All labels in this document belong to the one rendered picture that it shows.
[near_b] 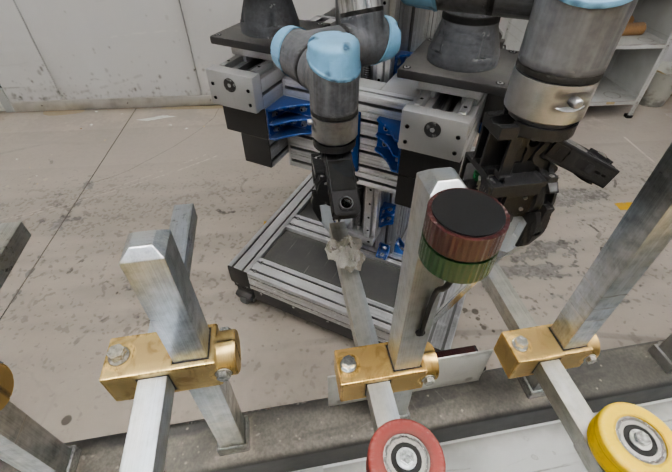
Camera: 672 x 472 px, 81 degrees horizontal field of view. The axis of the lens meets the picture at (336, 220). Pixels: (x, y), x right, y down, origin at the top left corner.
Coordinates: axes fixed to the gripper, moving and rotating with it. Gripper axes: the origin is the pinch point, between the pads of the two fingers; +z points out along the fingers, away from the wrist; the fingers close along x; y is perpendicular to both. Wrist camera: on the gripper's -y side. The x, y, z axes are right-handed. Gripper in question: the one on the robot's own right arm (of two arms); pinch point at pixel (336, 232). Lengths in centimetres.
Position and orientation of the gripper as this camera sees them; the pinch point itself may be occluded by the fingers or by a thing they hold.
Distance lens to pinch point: 76.6
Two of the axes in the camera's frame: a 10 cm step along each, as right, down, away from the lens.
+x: -9.9, 1.1, -1.3
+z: 0.0, 7.4, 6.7
